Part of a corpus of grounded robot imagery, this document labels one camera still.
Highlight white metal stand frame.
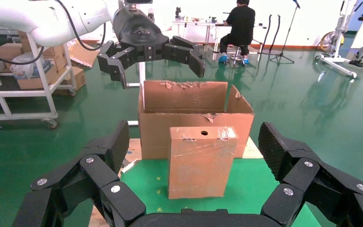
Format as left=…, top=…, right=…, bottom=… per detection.
left=314, top=0, right=363, bottom=79

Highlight flat cardboard sheet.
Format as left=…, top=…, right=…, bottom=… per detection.
left=68, top=40, right=100, bottom=69

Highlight seated person in black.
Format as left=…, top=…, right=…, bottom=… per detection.
left=218, top=0, right=256, bottom=65

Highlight clear plastic bag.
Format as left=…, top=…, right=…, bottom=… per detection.
left=10, top=52, right=53, bottom=79

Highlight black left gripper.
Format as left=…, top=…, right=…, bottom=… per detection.
left=97, top=8, right=206, bottom=89

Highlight printed brown cardboard box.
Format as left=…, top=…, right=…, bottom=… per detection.
left=53, top=66, right=86, bottom=96

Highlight small brown cardboard box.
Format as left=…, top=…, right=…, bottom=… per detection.
left=0, top=43, right=24, bottom=61

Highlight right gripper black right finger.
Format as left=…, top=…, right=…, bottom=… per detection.
left=258, top=122, right=363, bottom=227

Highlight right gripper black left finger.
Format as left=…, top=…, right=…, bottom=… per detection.
left=12, top=120, right=147, bottom=227

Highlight black curved tube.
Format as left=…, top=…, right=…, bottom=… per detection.
left=258, top=14, right=273, bottom=55
left=270, top=14, right=281, bottom=55

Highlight yellow cable reel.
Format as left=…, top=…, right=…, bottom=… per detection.
left=320, top=31, right=345, bottom=53

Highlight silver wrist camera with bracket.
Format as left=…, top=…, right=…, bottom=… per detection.
left=119, top=0, right=153, bottom=10

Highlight green cloth mat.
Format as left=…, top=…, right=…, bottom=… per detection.
left=120, top=158, right=321, bottom=227

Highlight white metal shelf cart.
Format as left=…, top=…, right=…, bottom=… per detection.
left=0, top=25, right=77, bottom=130

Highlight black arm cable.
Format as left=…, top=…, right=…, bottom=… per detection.
left=0, top=0, right=106, bottom=65

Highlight black tripod stand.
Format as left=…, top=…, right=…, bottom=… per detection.
left=269, top=0, right=301, bottom=65

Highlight white desk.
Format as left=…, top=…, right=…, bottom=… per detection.
left=172, top=20, right=267, bottom=61

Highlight large open cardboard carton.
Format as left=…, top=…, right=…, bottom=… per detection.
left=138, top=80, right=255, bottom=160

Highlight wide brown cardboard box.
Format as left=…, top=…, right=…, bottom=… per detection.
left=17, top=66, right=59, bottom=90

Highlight stacked brown cardboard boxes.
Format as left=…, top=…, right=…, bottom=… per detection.
left=18, top=30, right=67, bottom=72

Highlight white metal floor frame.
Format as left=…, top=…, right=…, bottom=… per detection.
left=126, top=61, right=147, bottom=127

